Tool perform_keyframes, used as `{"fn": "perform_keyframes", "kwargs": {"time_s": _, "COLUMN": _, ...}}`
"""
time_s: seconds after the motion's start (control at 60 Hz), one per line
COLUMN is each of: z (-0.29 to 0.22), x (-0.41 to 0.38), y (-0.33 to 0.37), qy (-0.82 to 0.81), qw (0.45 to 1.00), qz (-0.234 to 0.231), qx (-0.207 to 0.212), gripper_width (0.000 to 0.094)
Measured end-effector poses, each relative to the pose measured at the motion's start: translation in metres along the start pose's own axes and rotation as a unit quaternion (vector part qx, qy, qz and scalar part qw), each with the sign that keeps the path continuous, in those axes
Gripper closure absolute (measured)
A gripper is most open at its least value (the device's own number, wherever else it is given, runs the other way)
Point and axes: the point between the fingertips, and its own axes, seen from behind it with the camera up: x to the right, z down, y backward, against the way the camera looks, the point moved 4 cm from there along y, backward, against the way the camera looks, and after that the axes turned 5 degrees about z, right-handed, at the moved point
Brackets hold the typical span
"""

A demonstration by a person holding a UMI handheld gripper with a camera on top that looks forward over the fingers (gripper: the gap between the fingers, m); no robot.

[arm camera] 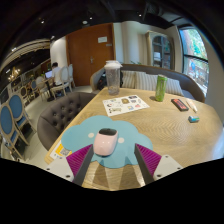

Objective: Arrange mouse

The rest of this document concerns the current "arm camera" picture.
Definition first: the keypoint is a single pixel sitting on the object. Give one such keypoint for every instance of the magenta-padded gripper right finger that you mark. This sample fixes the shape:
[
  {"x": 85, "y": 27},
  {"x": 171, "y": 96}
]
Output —
[{"x": 166, "y": 165}]

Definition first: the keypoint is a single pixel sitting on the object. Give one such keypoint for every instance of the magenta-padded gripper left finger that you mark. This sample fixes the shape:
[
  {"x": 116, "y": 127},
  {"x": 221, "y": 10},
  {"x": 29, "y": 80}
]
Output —
[{"x": 61, "y": 166}]

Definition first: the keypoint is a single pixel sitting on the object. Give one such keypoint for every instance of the pink and black computer mouse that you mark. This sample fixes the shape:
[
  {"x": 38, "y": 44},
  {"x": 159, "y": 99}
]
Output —
[{"x": 105, "y": 143}]

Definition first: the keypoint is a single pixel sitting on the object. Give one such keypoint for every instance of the blue cloud-shaped mouse pad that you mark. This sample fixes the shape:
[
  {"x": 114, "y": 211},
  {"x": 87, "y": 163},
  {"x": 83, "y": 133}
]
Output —
[{"x": 130, "y": 133}]

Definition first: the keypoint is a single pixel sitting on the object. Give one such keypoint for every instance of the yellow and white card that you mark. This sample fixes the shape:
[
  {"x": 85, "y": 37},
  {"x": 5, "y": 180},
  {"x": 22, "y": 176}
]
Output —
[{"x": 60, "y": 150}]

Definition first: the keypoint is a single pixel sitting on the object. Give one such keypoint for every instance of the grey tufted armchair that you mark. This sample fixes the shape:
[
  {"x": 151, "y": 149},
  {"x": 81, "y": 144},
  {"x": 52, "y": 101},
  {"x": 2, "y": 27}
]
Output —
[{"x": 60, "y": 115}]

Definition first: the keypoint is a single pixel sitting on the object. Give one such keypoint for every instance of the small green and blue pack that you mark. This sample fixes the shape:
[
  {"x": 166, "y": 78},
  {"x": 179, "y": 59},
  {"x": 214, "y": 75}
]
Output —
[{"x": 194, "y": 119}]

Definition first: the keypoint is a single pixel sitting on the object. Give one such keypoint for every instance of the black and red flat box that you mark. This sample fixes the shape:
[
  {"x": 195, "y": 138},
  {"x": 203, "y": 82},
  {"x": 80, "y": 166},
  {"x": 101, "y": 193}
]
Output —
[{"x": 180, "y": 105}]

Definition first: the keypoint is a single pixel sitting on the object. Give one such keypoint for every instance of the white tube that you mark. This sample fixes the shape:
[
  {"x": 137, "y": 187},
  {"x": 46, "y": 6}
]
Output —
[{"x": 191, "y": 105}]

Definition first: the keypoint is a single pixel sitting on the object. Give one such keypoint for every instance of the white sticker sheet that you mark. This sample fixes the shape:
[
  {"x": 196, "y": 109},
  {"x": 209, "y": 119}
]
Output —
[{"x": 125, "y": 105}]

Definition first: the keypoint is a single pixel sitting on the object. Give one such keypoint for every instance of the group of blue chairs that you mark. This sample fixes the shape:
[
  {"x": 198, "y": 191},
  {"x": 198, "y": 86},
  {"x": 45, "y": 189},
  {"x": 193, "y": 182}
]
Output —
[{"x": 13, "y": 110}]

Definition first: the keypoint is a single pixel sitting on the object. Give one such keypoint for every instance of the green drink can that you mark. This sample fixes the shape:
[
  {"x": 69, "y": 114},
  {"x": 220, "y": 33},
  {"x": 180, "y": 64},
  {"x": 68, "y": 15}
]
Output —
[{"x": 161, "y": 88}]

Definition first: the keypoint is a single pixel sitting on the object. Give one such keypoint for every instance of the striped cushion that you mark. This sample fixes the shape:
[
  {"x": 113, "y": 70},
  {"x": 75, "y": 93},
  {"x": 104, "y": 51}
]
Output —
[
  {"x": 128, "y": 79},
  {"x": 145, "y": 81},
  {"x": 175, "y": 87}
]

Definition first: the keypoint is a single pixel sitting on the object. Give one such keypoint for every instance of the grey curved sofa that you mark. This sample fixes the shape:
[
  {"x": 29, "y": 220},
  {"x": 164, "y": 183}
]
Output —
[{"x": 190, "y": 85}]

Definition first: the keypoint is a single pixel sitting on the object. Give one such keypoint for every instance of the white dining chair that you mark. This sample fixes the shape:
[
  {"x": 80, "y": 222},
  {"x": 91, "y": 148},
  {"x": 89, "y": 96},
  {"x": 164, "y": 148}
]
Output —
[
  {"x": 71, "y": 75},
  {"x": 64, "y": 81}
]

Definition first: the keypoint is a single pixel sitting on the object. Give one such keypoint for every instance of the person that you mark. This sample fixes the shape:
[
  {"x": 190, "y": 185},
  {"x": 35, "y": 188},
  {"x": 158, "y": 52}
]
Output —
[{"x": 56, "y": 75}]

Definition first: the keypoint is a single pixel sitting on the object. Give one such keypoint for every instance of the clear shaker bottle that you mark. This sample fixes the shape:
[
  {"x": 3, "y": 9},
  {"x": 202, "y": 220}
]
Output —
[{"x": 113, "y": 80}]

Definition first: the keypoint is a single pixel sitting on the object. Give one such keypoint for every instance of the brown wooden door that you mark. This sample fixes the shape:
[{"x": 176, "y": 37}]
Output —
[{"x": 83, "y": 56}]

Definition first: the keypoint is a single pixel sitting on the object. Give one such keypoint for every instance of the black-framed window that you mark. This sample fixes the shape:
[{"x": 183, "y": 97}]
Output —
[{"x": 196, "y": 56}]

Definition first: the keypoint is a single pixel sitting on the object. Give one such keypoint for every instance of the arched glass-door cabinet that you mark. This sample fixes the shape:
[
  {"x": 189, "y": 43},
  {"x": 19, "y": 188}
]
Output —
[{"x": 161, "y": 50}]

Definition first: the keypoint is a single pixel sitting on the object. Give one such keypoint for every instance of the white door sign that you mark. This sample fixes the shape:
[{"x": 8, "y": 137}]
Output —
[{"x": 102, "y": 39}]

